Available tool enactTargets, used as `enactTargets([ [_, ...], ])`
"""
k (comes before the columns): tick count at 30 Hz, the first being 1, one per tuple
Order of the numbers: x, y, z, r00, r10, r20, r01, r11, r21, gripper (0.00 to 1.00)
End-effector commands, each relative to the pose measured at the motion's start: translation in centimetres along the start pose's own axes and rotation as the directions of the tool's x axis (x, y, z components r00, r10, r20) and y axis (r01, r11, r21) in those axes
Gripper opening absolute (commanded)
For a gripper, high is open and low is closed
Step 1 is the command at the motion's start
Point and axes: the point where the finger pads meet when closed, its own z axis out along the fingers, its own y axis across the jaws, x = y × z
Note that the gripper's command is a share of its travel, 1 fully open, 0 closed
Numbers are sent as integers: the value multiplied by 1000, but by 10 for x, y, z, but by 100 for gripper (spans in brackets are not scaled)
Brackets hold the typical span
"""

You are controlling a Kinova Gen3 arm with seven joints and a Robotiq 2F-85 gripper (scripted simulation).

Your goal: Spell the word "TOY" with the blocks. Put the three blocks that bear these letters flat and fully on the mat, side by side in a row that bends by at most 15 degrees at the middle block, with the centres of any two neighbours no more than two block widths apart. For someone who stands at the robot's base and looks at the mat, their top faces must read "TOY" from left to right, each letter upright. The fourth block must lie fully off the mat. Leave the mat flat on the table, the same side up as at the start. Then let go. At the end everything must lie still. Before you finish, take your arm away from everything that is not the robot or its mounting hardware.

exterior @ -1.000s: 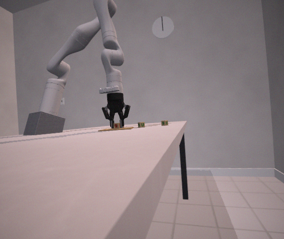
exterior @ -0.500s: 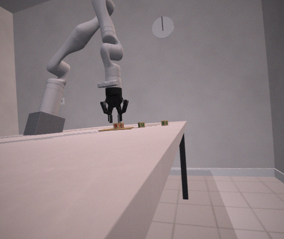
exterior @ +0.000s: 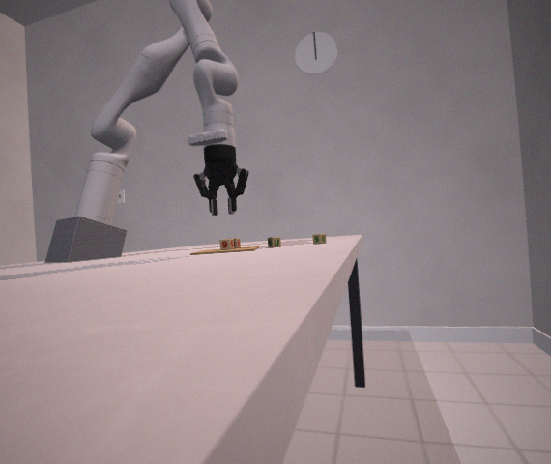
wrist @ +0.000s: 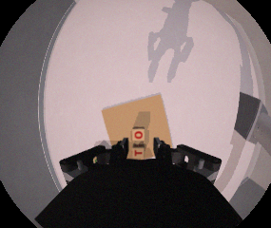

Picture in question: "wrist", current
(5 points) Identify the brown square mat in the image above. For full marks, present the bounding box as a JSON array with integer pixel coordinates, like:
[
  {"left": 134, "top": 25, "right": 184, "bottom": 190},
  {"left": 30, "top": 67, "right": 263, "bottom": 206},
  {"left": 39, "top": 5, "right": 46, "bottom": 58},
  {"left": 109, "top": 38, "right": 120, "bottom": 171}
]
[{"left": 101, "top": 94, "right": 172, "bottom": 159}]

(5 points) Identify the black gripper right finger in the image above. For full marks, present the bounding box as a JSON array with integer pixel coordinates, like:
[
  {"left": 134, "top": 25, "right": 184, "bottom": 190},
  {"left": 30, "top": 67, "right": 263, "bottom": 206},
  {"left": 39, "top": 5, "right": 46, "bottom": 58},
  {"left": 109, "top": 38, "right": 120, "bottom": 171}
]
[{"left": 153, "top": 137, "right": 222, "bottom": 184}]

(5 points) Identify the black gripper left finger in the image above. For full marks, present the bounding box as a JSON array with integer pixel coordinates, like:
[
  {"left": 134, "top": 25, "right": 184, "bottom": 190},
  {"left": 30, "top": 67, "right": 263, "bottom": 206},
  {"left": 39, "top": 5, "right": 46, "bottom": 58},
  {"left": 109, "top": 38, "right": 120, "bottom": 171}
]
[{"left": 59, "top": 138, "right": 128, "bottom": 184}]

